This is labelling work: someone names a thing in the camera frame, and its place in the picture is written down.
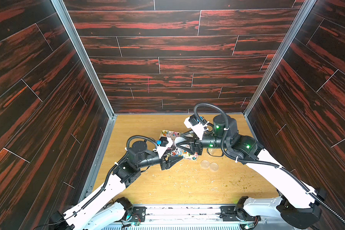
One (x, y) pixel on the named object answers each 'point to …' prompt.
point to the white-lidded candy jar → (178, 152)
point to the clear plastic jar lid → (204, 164)
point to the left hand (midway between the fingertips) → (178, 153)
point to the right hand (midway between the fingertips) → (181, 136)
